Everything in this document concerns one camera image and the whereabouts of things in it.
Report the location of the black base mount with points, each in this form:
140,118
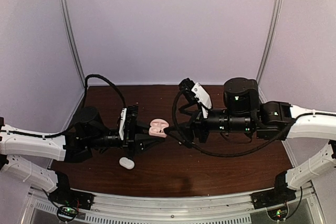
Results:
63,194
280,194

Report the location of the pink earbud charging case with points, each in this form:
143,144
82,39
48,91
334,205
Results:
157,127

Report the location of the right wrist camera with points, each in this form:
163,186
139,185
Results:
195,94

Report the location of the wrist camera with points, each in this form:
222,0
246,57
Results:
128,121
195,94

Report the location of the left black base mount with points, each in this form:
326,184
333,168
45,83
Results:
63,194

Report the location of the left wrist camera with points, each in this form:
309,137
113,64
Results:
128,121

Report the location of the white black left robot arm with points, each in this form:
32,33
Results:
75,145

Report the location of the white oval charging case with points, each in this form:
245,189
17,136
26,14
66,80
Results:
126,163

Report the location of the left aluminium corner post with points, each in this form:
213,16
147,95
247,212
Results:
71,41

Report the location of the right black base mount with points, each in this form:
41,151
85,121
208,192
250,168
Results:
280,194

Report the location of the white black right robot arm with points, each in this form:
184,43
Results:
270,121

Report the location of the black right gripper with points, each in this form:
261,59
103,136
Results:
197,124

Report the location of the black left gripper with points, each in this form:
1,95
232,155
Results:
137,144

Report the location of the aluminium front frame rail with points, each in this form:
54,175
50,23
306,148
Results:
231,208

